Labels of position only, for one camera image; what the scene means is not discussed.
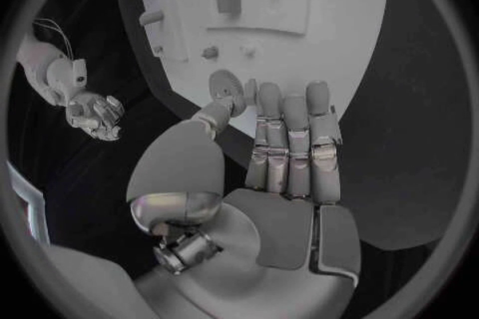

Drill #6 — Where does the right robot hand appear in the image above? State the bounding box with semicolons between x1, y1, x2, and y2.
64;91;127;142

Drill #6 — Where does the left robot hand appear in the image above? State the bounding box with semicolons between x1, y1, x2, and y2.
125;78;362;319

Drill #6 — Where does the white task board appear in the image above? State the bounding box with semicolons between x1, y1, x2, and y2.
132;0;390;141

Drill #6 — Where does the short cylinder peg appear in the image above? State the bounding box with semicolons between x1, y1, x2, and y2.
137;10;165;27

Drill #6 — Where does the small dark plug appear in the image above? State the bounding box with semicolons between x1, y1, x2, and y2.
200;45;221;61

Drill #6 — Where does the round toothed gear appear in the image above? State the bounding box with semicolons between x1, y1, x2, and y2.
208;69;246;102

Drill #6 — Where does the white cable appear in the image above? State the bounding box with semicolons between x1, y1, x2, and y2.
32;18;76;61

